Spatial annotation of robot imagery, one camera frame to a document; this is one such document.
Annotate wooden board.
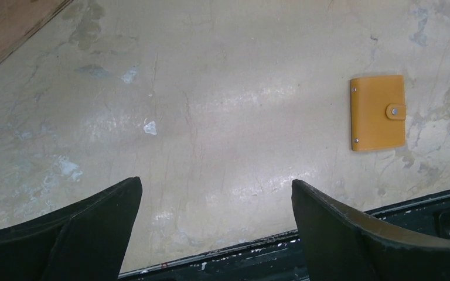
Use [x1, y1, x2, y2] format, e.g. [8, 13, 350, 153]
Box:
[0, 0, 71, 63]

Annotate yellow leather card holder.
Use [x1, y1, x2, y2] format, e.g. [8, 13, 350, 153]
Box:
[350, 75, 407, 152]

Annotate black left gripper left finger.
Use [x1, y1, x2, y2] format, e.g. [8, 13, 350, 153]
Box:
[0, 177, 142, 280]

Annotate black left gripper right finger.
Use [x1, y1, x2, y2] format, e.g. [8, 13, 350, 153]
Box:
[291, 180, 450, 280]

